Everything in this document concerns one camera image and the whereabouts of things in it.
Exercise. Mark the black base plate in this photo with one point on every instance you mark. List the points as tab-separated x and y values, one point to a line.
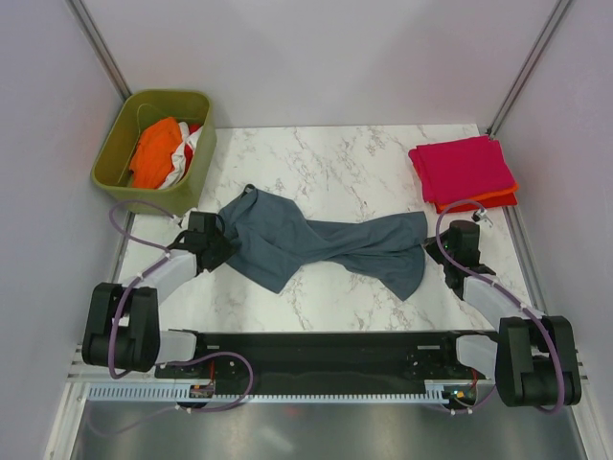
325	363

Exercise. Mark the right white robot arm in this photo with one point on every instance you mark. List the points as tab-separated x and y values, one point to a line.
532	358

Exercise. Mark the orange folded t-shirt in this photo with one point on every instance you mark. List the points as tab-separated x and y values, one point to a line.
512	189

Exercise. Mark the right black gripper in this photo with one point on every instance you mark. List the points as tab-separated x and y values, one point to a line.
430	243

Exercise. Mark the red folded t-shirt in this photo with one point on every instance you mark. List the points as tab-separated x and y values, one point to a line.
489	202

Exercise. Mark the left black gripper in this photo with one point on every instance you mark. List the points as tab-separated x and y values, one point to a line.
226	249

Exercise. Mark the white and red t-shirt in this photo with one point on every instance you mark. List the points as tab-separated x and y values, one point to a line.
182	158

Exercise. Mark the blue-grey t-shirt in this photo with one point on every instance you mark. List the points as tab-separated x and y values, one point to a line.
274	240

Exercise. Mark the white slotted cable duct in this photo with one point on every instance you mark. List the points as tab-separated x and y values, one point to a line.
187	393

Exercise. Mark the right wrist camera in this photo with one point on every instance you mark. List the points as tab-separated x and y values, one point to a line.
481	217

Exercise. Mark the magenta folded t-shirt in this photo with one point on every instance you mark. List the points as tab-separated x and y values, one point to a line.
471	168

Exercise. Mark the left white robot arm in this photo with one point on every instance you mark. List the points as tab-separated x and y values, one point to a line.
122	331

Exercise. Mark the orange t-shirt in bin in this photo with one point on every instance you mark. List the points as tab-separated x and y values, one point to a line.
151	162

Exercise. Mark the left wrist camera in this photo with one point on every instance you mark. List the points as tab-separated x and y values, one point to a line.
182	220

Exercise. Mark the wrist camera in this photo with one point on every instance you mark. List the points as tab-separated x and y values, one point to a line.
182	220
481	217

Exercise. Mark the olive green plastic bin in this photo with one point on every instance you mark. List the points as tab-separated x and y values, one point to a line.
111	169

